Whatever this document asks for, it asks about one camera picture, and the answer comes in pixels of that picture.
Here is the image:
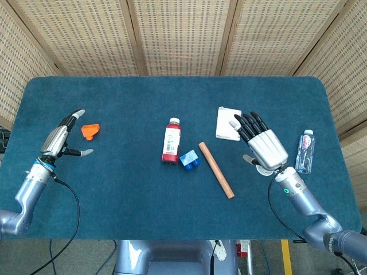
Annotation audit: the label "clear plastic water bottle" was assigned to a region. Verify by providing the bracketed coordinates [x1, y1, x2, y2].
[295, 129, 315, 175]

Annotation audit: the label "blue felt table cloth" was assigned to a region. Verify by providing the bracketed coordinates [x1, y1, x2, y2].
[0, 76, 362, 241]

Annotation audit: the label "red white floor object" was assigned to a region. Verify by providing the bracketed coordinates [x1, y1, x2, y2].
[236, 239, 250, 257]

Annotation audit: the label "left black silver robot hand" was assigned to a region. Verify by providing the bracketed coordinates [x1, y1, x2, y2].
[40, 108, 95, 160]

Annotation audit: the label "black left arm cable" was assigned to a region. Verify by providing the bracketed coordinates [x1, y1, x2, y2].
[28, 176, 81, 275]

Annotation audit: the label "white flat plastic box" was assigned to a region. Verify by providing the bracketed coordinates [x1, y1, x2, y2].
[215, 107, 242, 142]

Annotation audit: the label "blue plastic toy block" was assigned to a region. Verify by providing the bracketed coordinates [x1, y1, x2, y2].
[179, 150, 201, 172]

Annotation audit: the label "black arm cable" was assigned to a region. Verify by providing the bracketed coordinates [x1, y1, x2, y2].
[268, 183, 305, 241]
[28, 176, 81, 275]

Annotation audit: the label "black torso cable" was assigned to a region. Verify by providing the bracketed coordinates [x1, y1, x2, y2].
[209, 240, 219, 275]

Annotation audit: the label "white paper cup blue flowers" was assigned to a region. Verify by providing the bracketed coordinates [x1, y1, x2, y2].
[256, 165, 275, 176]

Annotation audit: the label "black device with cables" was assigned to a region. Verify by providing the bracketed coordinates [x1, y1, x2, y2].
[0, 128, 11, 154]

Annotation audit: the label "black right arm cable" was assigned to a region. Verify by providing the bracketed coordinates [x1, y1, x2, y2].
[268, 183, 305, 241]

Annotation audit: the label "orange plastic piece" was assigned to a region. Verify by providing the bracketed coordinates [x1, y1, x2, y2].
[81, 123, 101, 141]

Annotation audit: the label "woven bamboo folding screen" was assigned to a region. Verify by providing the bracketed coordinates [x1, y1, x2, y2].
[0, 0, 367, 201]

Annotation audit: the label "silver blue robot torso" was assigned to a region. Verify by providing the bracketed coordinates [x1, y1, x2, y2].
[114, 239, 239, 275]

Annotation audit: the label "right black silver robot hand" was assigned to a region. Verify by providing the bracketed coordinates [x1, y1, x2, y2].
[229, 111, 289, 170]

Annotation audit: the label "red juice bottle white cap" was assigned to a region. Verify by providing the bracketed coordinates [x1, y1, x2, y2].
[161, 117, 183, 166]

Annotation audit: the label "wooden rolling pin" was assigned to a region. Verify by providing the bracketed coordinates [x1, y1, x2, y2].
[198, 142, 235, 199]

